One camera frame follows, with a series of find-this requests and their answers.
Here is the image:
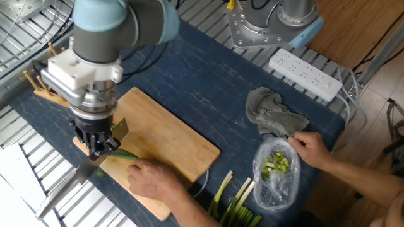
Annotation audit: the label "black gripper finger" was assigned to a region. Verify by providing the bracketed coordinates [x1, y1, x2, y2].
[73, 128, 102, 161]
[96, 131, 122, 156]

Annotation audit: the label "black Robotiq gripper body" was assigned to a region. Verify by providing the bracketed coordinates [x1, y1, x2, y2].
[69, 113, 115, 136]

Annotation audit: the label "long green scallion leaves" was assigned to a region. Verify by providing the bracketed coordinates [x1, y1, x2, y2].
[109, 148, 140, 161]

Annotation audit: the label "steel cleaver knife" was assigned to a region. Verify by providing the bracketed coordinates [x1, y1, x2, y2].
[35, 117, 129, 221]

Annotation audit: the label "clear plastic bag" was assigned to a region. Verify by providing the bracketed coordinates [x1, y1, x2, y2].
[252, 135, 301, 212]

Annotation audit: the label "person's right forearm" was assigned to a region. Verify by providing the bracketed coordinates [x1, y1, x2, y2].
[324, 157, 404, 200]

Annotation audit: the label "person's left hand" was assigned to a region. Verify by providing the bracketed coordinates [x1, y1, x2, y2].
[126, 158, 187, 202]

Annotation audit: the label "person's right hand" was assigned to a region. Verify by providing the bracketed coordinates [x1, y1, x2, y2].
[287, 131, 336, 171]

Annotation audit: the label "chopped scallion pieces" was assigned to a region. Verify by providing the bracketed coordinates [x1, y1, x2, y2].
[95, 124, 117, 178]
[261, 151, 290, 182]

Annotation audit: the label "wooden cutting board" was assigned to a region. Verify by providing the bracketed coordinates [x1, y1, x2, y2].
[73, 87, 221, 221]

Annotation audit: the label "wooden peg rack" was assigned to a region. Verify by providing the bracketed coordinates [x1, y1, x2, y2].
[22, 42, 72, 108]

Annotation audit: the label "white paper sheets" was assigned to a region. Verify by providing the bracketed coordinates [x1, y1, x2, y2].
[0, 143, 61, 227]

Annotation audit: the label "scallion stalk with white end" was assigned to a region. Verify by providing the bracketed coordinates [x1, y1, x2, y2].
[207, 170, 234, 220]
[227, 180, 256, 226]
[220, 177, 253, 226]

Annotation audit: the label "metal plate with holes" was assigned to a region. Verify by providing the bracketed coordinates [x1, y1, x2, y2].
[0, 0, 56, 23]

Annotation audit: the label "bunch of green scallion stalks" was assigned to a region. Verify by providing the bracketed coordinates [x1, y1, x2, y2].
[219, 201, 263, 227]

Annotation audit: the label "grey-green cloth rag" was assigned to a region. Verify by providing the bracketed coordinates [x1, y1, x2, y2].
[245, 86, 311, 138]

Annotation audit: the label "white power strip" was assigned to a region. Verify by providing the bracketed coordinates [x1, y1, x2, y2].
[268, 47, 344, 103]

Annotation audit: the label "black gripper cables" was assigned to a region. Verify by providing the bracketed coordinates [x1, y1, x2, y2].
[0, 12, 170, 85]

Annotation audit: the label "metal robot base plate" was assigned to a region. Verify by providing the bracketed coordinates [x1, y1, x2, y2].
[225, 0, 318, 50]

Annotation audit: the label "white power cables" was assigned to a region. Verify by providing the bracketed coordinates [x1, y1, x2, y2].
[334, 66, 369, 152]

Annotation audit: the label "slanted aluminium frame beam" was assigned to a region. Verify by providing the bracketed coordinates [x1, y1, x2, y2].
[355, 18, 404, 91]

